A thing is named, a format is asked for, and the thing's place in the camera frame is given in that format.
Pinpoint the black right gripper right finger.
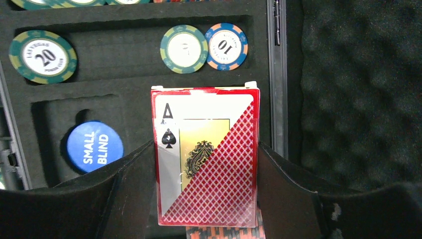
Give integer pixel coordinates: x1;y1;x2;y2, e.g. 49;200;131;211
258;143;422;239

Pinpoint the blue small blind button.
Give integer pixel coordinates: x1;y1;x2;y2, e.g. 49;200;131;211
66;121;124;173

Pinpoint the green chip in case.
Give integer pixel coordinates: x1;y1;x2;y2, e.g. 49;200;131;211
9;30;78;84
160;24;209;74

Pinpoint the blue chip in case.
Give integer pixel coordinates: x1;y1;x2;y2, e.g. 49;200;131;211
205;22;248;71

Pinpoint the red playing card deck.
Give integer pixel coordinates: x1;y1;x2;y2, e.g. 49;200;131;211
151;81;260;228

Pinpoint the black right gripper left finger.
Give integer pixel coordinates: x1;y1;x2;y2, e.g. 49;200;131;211
0;141;155;239

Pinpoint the black poker case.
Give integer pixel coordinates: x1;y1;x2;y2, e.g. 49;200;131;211
0;0;422;239

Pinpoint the orange chip stack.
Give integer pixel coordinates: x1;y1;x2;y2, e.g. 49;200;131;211
186;208;266;239

